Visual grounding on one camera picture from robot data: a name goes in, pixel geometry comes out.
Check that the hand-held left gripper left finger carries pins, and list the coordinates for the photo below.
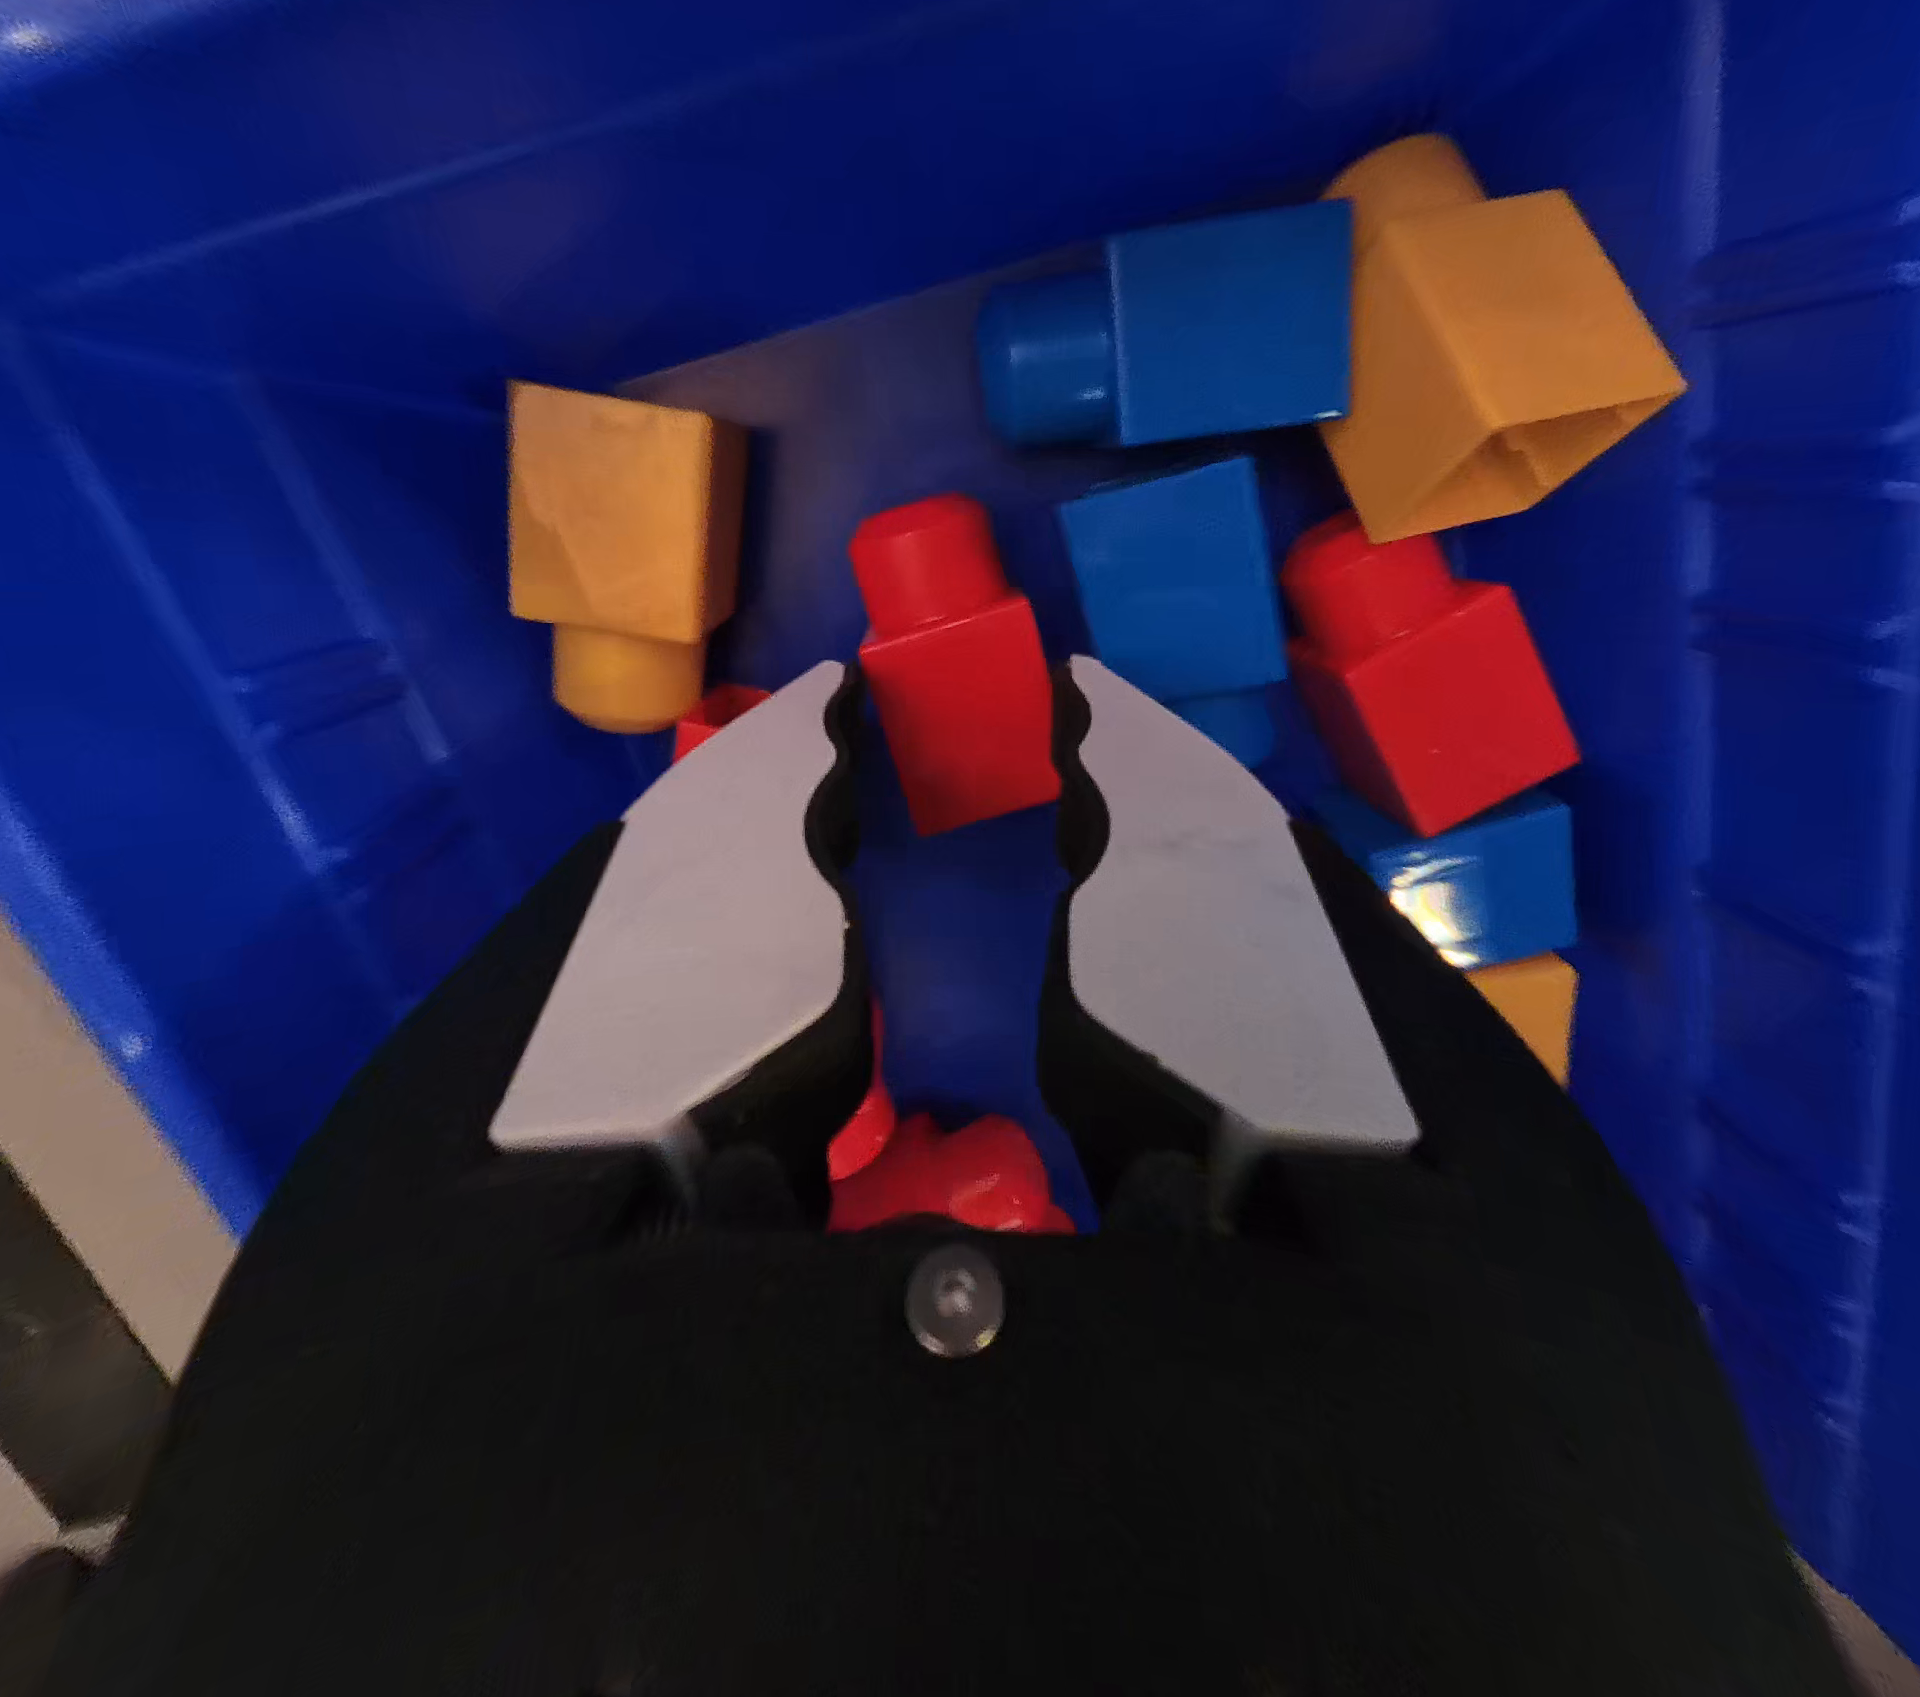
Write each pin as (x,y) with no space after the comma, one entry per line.
(691,961)

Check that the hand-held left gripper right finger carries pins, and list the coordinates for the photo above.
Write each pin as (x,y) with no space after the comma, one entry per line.
(1231,961)

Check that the red toy block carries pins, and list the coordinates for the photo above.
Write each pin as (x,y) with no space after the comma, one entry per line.
(960,707)

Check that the pile of toy blocks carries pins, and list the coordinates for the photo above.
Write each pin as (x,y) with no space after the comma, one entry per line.
(1202,317)

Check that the blue plastic bin with tag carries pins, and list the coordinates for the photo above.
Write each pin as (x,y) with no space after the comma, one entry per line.
(452,152)

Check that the grey desk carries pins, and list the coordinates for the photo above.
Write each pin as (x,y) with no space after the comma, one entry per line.
(91,1097)

